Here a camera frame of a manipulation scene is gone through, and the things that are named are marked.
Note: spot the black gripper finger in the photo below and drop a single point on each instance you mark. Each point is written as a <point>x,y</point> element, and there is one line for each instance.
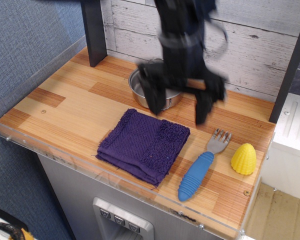
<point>204,104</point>
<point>154,93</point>

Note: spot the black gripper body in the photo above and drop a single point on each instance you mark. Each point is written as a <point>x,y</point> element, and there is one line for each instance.
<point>183,68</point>

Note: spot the blue handled metal fork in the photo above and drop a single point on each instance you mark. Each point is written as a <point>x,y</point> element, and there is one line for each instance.
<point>195,175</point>

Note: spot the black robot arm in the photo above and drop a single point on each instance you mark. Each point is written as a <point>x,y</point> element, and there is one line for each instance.
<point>184,18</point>

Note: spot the purple folded towel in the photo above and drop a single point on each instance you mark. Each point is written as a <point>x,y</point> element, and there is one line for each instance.
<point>143,146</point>

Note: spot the stainless steel pot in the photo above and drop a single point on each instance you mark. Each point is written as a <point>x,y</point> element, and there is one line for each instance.
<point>172,97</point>

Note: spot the yellow toy corn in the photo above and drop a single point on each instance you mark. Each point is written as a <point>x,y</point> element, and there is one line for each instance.
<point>244,160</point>

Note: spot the white ridged appliance at right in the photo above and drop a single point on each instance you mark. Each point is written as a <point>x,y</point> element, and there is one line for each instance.
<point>287,130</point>

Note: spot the clear acrylic table guard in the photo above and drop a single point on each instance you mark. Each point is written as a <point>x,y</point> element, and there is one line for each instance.
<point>68,115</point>

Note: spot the silver dispenser panel with buttons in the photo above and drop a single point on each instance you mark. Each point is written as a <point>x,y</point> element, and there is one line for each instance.
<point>116,223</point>

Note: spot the yellow object bottom left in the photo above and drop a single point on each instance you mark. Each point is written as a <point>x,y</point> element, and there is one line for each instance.
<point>27,235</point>

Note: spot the dark left frame post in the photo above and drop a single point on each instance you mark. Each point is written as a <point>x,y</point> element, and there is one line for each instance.
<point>94,31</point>

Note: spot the dark frame post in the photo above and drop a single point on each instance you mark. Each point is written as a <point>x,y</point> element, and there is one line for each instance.
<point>286,83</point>
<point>94,31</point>

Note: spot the dark right frame post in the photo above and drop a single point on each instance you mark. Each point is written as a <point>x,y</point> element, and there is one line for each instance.
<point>286,83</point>

